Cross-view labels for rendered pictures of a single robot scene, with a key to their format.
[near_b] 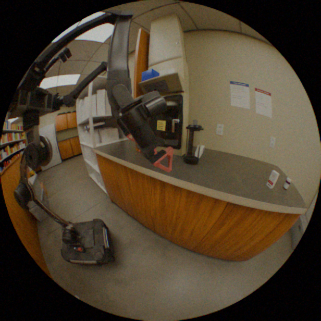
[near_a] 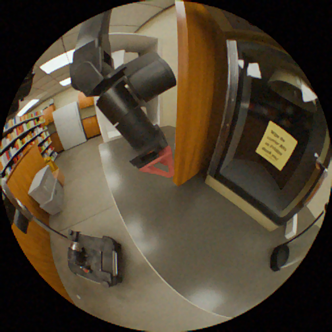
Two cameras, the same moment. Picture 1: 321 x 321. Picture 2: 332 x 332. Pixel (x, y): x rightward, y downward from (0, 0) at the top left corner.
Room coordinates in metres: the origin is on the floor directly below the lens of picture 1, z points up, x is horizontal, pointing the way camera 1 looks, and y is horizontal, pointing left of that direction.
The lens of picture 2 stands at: (0.57, 0.17, 1.20)
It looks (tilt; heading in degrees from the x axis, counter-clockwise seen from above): 38 degrees down; 19
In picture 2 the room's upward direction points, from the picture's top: straight up
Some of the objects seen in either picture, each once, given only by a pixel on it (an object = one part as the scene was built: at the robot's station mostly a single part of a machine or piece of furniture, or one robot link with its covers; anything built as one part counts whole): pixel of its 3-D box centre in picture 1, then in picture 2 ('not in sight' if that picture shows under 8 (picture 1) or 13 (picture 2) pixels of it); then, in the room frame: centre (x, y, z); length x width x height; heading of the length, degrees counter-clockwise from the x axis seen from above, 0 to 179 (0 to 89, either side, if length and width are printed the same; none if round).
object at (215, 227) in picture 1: (180, 198); not in sight; (0.70, -0.21, 0.45); 2.05 x 0.67 x 0.90; 57
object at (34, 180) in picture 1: (32, 190); (42, 184); (0.25, 2.28, 0.49); 0.60 x 0.42 x 0.33; 57
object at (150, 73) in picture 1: (150, 77); not in sight; (0.74, 0.07, 1.56); 0.10 x 0.10 x 0.09; 57
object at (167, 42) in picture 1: (169, 37); not in sight; (0.85, -0.09, 2.18); 0.32 x 0.25 x 0.93; 57
